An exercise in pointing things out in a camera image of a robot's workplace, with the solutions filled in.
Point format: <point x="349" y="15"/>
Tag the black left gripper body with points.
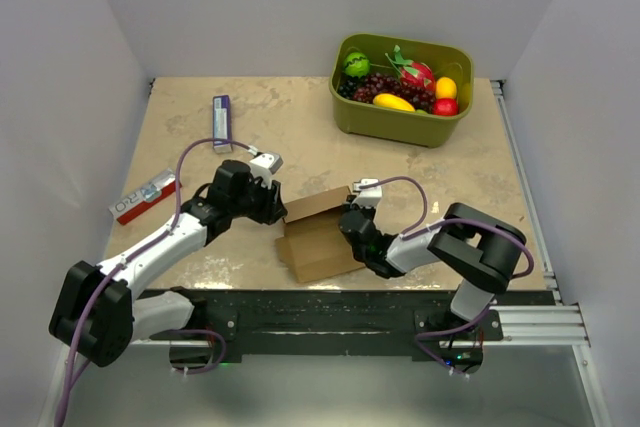
<point x="258" y="201"/>

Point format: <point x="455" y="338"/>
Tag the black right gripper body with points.
<point x="368" y="212"/>

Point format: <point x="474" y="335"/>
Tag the brown cardboard paper box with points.
<point x="312" y="246"/>

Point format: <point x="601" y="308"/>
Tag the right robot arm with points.
<point x="486" y="252"/>

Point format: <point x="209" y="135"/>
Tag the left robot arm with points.
<point x="100" y="310"/>

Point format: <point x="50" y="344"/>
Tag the purple toothpaste box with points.
<point x="221" y="124"/>

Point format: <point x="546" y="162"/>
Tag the red white toothpaste box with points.
<point x="134" y="204"/>

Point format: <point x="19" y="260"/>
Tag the green plastic bin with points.
<point x="418" y="127"/>

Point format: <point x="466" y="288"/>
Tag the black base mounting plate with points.
<point x="414" y="324"/>

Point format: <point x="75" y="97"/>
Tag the yellow toy mango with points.
<point x="390" y="101"/>

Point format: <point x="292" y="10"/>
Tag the dark blue toy grapes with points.
<point x="348" y="86"/>

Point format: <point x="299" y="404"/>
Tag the dark red toy grapes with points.
<point x="374" y="84"/>

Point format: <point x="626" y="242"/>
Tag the red toy apple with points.
<point x="446" y="107"/>

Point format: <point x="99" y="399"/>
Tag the green toy fruit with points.
<point x="356" y="64"/>

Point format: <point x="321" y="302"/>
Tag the pink toy dragon fruit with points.
<point x="414" y="73"/>

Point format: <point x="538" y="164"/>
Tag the orange toy fruit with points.
<point x="446" y="88"/>

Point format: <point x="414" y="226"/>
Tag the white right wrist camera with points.
<point x="367" y="193"/>

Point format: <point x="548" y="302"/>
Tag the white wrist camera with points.
<point x="264" y="166"/>
<point x="367" y="193"/>

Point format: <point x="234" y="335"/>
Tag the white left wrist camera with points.
<point x="264" y="166"/>

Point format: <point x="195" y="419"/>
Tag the aluminium frame rail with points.
<point x="545" y="262"/>

